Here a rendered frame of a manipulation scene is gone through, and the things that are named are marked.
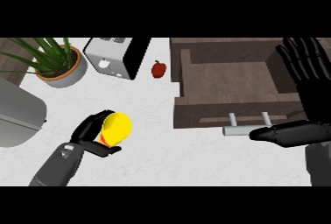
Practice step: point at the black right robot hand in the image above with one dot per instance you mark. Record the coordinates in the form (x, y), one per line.
(307, 96)

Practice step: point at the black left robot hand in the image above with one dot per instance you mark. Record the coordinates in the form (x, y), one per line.
(87, 128)

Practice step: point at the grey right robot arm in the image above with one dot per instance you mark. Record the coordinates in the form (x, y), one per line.
(318, 164)

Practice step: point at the yellow cup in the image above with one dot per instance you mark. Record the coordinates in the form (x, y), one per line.
(115, 129)

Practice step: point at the brown wooden drawer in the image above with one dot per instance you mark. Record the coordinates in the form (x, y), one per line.
(232, 87)

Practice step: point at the grey rounded appliance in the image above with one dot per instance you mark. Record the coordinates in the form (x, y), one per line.
(19, 116)

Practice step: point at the green potted plant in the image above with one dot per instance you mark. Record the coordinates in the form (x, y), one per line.
(53, 62)

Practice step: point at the silver and black toaster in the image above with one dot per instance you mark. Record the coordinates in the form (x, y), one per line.
(115, 57)

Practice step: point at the brown wooden cabinet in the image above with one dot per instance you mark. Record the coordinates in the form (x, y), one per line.
(223, 48)

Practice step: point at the red bell pepper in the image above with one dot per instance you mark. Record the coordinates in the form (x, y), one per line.
(158, 69)

